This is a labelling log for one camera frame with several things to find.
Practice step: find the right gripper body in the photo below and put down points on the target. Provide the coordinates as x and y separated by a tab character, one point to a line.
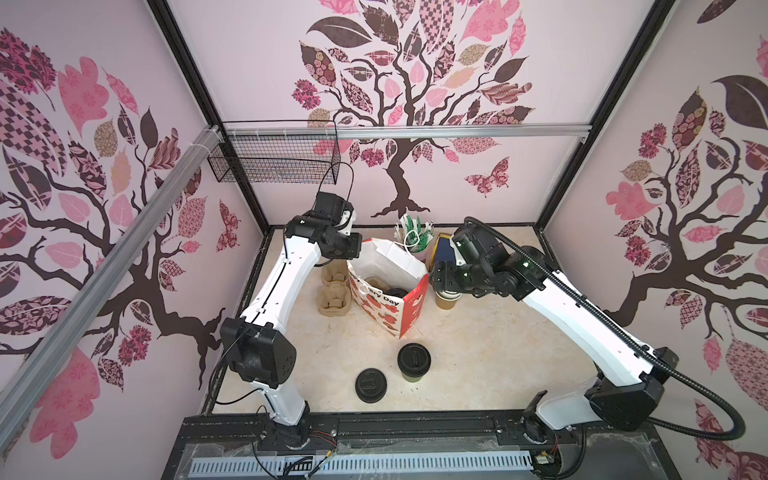
458	278

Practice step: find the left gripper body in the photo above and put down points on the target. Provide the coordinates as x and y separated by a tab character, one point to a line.
343	246

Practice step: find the brown cardboard cup carrier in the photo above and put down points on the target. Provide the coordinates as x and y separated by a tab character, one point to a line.
377	283
334	299

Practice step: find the red white paper gift bag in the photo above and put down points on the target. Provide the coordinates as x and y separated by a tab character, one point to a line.
389	284

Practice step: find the black coffee cup lid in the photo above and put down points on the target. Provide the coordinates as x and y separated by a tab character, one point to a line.
396	292
414	360
371	385

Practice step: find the green paper coffee cup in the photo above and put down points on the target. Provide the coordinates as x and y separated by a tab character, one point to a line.
412	378

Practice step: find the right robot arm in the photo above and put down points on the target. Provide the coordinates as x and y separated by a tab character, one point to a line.
626	388

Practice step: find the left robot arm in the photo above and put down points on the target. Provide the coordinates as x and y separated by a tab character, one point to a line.
255	344

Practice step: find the blue napkin stack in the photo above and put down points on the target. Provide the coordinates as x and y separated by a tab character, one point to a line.
443	251

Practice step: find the stack of green paper cups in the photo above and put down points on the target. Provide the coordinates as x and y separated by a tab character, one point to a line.
446	300

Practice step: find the pink cup of straws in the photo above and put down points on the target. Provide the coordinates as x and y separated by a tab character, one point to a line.
414	235

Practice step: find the aluminium crossbar back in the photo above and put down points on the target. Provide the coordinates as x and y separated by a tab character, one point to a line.
407	132

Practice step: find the aluminium bar left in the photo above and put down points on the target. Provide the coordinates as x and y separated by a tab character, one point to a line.
37	373

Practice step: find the black wire basket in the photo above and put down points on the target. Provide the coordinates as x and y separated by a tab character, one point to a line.
278	151

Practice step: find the white slotted cable duct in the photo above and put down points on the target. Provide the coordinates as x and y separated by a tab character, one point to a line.
380	465

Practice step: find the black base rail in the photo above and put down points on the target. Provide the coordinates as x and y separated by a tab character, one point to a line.
592	451

